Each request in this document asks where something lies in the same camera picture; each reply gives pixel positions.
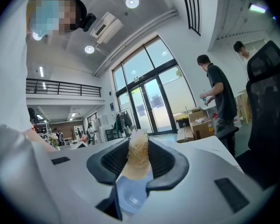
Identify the glass entrance door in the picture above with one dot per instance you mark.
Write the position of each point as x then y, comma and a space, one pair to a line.
151, 97

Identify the clear water jug red cap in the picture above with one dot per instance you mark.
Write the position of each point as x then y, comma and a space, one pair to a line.
237, 121
214, 119

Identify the person's left forearm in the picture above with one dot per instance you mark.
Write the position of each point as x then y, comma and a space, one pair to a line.
37, 137

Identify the tan fibrous food piece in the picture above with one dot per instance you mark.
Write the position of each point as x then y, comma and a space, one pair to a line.
137, 155

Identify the fluorescent tube light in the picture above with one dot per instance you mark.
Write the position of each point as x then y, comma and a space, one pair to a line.
257, 8

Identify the person's head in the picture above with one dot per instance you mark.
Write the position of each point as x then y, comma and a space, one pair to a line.
70, 15

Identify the black bin with yellow lid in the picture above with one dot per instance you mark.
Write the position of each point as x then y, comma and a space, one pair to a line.
183, 119

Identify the clothes rack with garments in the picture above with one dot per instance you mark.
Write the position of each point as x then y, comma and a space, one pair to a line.
124, 121

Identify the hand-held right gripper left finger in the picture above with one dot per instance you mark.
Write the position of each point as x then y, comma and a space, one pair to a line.
95, 167

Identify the large cardboard box yellow label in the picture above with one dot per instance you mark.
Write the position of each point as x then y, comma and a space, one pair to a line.
201, 129

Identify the blue wall poster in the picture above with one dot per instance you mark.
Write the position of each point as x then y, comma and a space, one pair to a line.
111, 107

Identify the round ceiling light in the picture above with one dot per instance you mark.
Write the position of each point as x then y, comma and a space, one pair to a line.
37, 36
132, 2
89, 49

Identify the light blue face mask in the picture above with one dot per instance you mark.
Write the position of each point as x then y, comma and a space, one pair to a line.
44, 17

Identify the shelf with black helmets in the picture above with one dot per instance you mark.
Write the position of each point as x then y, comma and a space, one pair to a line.
40, 128

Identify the white ceiling air conditioner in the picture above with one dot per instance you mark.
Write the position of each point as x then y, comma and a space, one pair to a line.
107, 27

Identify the black mezzanine railing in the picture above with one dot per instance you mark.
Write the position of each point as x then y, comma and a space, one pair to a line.
58, 88
194, 31

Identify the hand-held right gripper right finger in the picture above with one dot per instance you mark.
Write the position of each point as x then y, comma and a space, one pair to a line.
177, 169

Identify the black low shelf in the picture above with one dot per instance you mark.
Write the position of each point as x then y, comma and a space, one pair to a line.
110, 134

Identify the person's white shirt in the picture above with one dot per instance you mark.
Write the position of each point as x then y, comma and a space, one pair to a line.
7, 66

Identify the black mesh office chair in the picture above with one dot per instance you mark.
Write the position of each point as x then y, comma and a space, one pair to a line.
268, 115

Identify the small bottle blue cap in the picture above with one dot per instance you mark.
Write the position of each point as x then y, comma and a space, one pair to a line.
205, 101

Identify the open cardboard box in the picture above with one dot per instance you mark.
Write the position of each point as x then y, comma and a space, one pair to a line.
198, 115

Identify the flat long cardboard box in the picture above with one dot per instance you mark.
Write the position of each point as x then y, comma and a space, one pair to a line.
184, 134

